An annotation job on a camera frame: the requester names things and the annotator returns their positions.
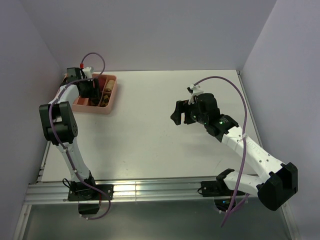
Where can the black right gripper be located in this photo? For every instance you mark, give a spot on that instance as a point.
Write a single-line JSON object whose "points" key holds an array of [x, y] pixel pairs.
{"points": [[183, 106]]}

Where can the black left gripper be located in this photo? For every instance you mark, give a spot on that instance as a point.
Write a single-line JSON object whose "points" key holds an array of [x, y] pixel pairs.
{"points": [[95, 93]]}

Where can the brown argyle sock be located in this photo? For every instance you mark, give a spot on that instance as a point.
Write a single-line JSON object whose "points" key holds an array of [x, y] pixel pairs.
{"points": [[104, 100], [94, 102]]}

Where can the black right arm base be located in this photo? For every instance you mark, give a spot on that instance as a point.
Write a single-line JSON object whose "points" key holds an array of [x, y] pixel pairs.
{"points": [[215, 188]]}

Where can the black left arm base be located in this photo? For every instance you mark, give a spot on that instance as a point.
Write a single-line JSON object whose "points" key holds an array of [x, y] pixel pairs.
{"points": [[89, 200]]}

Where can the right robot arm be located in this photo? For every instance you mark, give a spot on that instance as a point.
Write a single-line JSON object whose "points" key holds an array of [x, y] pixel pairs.
{"points": [[274, 182]]}

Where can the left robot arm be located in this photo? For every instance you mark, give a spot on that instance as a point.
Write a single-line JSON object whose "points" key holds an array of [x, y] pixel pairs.
{"points": [[59, 124]]}

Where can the dark red rolled sock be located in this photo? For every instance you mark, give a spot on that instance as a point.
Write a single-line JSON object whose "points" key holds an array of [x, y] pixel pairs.
{"points": [[102, 82]]}

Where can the pink compartment tray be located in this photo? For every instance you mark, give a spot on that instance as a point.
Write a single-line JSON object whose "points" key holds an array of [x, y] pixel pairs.
{"points": [[82, 105]]}

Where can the tan rolled sock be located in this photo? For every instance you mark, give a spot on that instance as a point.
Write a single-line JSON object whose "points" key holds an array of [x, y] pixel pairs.
{"points": [[109, 86]]}

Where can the aluminium table edge rail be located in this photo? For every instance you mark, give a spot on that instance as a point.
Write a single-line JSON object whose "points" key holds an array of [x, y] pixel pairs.
{"points": [[249, 96]]}

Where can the front aluminium rail frame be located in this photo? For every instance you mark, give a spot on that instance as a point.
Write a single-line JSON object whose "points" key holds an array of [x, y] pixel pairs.
{"points": [[132, 190]]}

